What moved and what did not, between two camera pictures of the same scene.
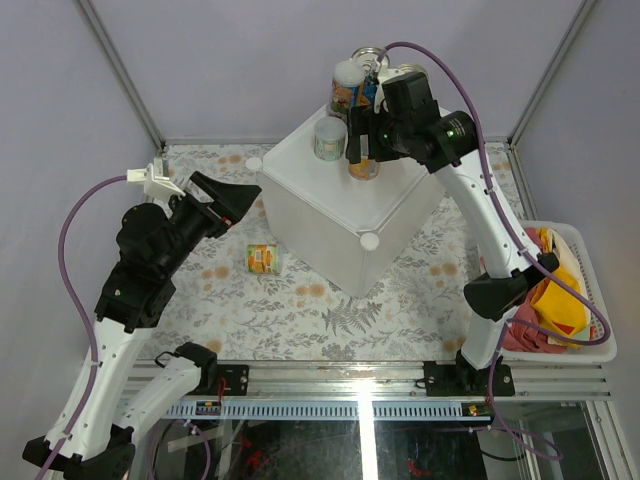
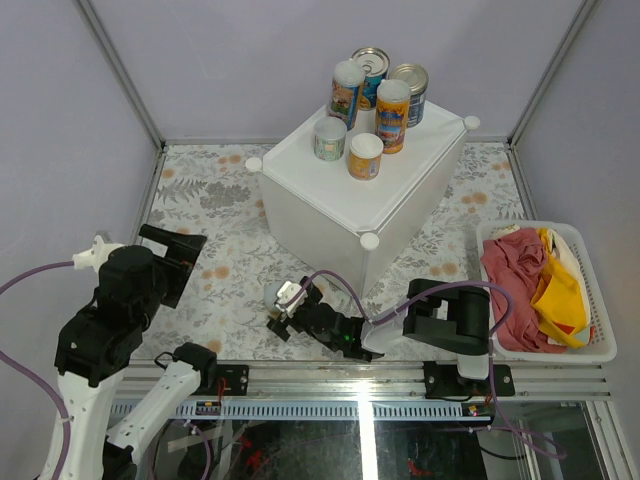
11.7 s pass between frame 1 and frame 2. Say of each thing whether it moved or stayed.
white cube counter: stayed
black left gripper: moved
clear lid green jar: stayed
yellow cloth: stayed
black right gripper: moved
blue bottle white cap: stayed
